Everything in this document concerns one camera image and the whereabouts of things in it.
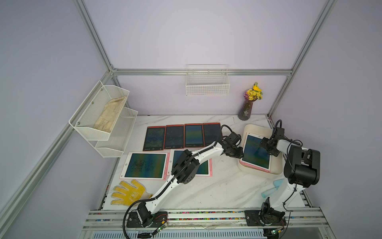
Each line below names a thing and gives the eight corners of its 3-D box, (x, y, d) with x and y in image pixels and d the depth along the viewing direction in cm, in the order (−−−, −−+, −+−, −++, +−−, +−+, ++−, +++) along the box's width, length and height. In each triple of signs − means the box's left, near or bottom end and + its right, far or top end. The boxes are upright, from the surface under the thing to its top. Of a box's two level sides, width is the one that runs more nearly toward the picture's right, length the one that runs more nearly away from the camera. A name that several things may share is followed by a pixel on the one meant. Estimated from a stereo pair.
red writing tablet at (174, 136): (162, 149, 103) (162, 147, 102) (166, 126, 117) (166, 124, 115) (184, 149, 104) (183, 147, 102) (185, 126, 117) (185, 124, 115)
